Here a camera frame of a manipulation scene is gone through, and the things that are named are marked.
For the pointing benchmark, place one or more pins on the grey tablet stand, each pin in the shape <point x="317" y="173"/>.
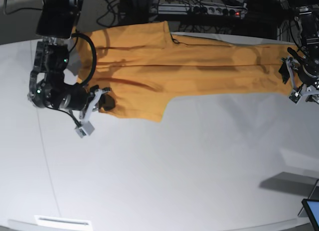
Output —
<point x="314" y="195"/>

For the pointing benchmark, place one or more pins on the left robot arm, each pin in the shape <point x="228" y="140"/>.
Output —
<point x="305" y="15"/>

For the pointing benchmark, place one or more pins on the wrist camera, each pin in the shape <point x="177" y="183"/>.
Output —
<point x="295" y="96"/>
<point x="85" y="129"/>

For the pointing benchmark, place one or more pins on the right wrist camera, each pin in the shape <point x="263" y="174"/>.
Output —
<point x="85" y="129"/>

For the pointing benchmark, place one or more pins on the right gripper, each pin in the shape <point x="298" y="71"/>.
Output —
<point x="97" y="98"/>

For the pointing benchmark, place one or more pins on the white power strip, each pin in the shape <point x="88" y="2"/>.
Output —
<point x="215" y="10"/>

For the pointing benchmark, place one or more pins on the tablet with blue screen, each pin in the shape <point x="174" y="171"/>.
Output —
<point x="312" y="209"/>

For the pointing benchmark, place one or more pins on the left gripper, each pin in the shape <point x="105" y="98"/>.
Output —
<point x="303" y="78"/>

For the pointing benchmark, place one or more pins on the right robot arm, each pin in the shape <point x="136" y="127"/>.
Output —
<point x="47" y="88"/>

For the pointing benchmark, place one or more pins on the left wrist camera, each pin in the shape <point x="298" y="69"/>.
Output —
<point x="295" y="96"/>

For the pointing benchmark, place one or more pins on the yellow T-shirt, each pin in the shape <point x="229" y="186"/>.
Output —
<point x="146" y="66"/>

